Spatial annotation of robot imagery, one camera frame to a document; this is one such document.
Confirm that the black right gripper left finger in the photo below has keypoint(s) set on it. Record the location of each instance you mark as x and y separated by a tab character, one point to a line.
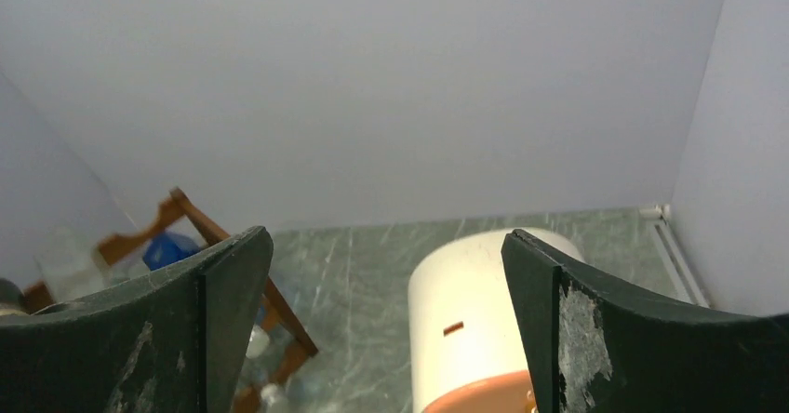
154	330

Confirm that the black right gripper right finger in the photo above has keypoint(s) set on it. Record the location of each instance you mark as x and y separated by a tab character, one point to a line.
596	343

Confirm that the tall clear glass bottle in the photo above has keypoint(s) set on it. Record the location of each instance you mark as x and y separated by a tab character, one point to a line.
54	210

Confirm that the clear bottle silver cap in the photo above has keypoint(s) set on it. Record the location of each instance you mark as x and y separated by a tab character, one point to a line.
279	345

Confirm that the blue glass bottle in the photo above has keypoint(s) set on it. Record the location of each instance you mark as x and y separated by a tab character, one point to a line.
168	248

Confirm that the brown wooden wine rack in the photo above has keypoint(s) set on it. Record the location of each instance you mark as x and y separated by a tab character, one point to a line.
271	311

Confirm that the white cylindrical drawer box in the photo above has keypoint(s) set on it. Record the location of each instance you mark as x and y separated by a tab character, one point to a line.
482	318

